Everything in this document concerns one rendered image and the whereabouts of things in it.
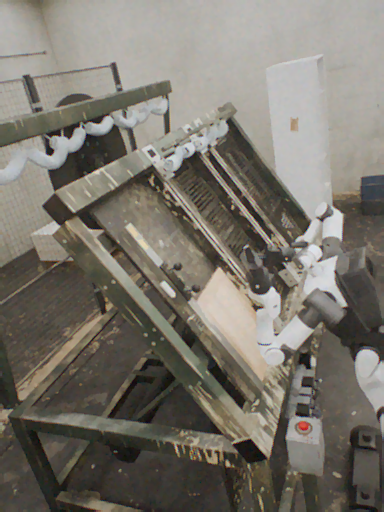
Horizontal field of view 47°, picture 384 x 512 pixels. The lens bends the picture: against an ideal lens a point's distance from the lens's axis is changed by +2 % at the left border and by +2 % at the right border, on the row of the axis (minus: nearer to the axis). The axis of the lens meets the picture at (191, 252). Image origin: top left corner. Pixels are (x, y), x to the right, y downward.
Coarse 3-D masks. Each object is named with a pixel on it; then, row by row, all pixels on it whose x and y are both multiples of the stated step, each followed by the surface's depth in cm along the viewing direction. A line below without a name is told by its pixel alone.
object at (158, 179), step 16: (176, 144) 206; (160, 160) 215; (160, 176) 213; (160, 192) 217; (176, 192) 218; (176, 208) 218; (192, 224) 218; (208, 240) 219; (208, 256) 223; (224, 256) 222; (224, 272) 224; (240, 272) 226; (240, 288) 225; (256, 304) 226
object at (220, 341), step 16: (128, 224) 184; (128, 240) 184; (144, 240) 186; (144, 256) 184; (160, 272) 185; (192, 304) 188; (208, 320) 191; (208, 336) 191; (224, 336) 194; (224, 352) 192; (240, 368) 193; (256, 384) 194
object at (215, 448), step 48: (96, 336) 301; (192, 336) 278; (48, 384) 249; (48, 432) 225; (96, 432) 210; (144, 432) 201; (192, 432) 196; (48, 480) 247; (240, 480) 224; (288, 480) 234
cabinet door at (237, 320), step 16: (208, 288) 207; (224, 288) 218; (208, 304) 201; (224, 304) 211; (240, 304) 221; (224, 320) 204; (240, 320) 214; (256, 320) 224; (240, 336) 207; (240, 352) 200; (256, 352) 210; (256, 368) 203
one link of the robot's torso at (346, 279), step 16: (336, 256) 197; (352, 256) 187; (368, 256) 187; (320, 272) 190; (336, 272) 174; (352, 272) 176; (368, 272) 176; (304, 288) 186; (320, 288) 181; (336, 288) 178; (352, 288) 179; (368, 288) 176; (352, 304) 182; (368, 304) 179; (352, 320) 184; (368, 320) 183; (352, 336) 191
